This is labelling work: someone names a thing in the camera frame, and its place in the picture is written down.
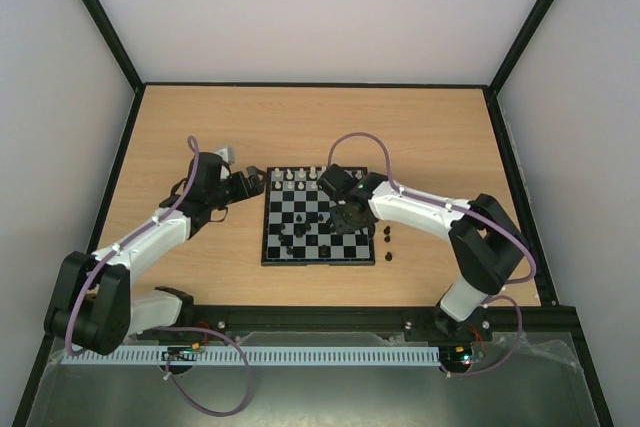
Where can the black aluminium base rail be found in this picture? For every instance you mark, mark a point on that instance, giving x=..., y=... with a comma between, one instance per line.
x=417, y=324

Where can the light blue slotted cable duct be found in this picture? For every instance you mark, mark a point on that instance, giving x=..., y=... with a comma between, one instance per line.
x=262, y=356

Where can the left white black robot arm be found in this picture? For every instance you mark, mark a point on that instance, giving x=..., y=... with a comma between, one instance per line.
x=93, y=308

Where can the black piece bottom centre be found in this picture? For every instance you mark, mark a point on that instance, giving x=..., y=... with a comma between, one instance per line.
x=324, y=249

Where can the black magnetic chess board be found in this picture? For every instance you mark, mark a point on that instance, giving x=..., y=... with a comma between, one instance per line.
x=300, y=218

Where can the black frame post left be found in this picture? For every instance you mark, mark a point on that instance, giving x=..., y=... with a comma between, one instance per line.
x=105, y=27

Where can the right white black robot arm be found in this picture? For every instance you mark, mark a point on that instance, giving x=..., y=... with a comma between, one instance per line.
x=485, y=242

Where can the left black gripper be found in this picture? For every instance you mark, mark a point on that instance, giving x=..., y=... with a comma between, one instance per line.
x=244, y=191

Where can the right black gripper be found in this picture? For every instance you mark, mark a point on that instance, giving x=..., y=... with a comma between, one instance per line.
x=347, y=220

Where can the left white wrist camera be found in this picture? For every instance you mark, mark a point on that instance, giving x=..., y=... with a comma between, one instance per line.
x=227, y=154

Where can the black frame post right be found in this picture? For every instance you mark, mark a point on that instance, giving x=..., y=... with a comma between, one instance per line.
x=524, y=36

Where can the black frame post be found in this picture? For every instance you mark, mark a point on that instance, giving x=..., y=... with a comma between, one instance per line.
x=524, y=36
x=105, y=27

